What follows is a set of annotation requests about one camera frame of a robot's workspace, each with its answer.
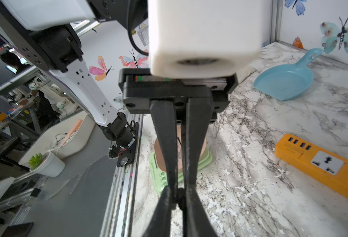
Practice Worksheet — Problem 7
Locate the green electronic scale pink tray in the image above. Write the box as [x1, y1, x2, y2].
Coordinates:
[149, 125, 213, 193]

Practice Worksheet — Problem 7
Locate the white tub outside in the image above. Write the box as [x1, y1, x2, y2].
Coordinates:
[18, 112, 96, 167]

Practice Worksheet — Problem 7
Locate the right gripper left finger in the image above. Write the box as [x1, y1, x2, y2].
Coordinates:
[142, 186, 177, 237]

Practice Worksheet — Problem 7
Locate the beige cloth glove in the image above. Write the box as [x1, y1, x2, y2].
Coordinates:
[236, 65, 256, 84]

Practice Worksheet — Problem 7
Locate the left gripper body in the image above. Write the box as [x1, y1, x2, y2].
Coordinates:
[119, 68, 238, 124]

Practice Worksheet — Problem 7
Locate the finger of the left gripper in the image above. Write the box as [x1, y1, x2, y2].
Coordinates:
[150, 100, 178, 196]
[181, 97, 213, 194]

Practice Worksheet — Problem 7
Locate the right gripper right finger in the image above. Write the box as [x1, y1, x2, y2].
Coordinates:
[182, 186, 217, 237]

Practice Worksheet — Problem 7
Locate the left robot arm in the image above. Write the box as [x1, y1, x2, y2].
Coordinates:
[0, 1, 243, 195]

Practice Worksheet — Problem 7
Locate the blue plastic dustpan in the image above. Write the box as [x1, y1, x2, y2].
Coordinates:
[254, 48, 323, 101]

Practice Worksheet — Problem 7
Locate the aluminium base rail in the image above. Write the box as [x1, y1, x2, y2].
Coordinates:
[100, 114, 143, 237]

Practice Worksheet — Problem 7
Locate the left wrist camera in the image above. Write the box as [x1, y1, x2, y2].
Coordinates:
[148, 1, 265, 79]

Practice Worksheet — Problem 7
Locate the orange power strip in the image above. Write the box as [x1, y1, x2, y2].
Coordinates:
[274, 134, 348, 199]

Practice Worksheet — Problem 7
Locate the small succulent white pot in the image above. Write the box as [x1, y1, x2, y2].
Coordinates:
[29, 152, 65, 177]

